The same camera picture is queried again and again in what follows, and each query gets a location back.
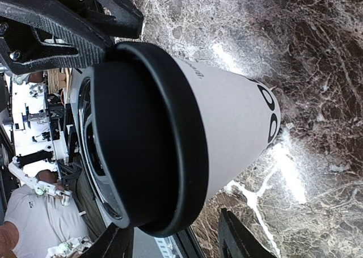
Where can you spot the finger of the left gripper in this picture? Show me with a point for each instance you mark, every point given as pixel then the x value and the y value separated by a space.
pixel 39 35
pixel 125 19

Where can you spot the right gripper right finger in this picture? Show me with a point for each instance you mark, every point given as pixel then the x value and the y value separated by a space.
pixel 235 240

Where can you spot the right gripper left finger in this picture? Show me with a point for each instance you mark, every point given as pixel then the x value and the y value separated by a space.
pixel 113 243

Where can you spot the single white paper cup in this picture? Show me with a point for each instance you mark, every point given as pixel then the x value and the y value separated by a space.
pixel 241 117

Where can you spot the person in white shirt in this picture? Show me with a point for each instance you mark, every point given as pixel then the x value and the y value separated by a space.
pixel 35 223

